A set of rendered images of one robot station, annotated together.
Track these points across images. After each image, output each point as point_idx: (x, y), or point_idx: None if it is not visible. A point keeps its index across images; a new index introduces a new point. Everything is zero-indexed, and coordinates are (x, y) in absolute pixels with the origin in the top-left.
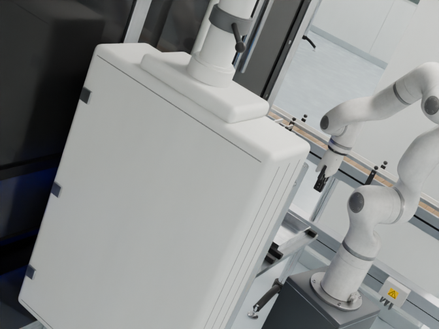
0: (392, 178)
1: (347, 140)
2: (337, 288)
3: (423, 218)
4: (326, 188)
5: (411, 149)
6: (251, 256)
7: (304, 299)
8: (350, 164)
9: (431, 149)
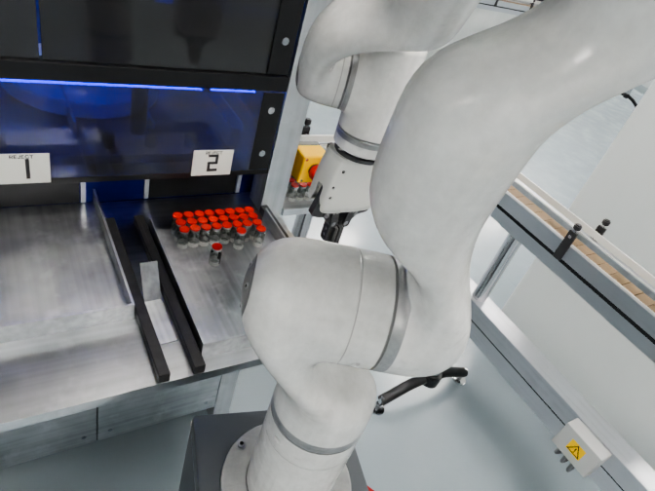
0: (612, 251)
1: (361, 120)
2: (258, 487)
3: (654, 335)
4: (499, 250)
5: (393, 112)
6: None
7: (194, 484)
8: (538, 216)
9: (447, 101)
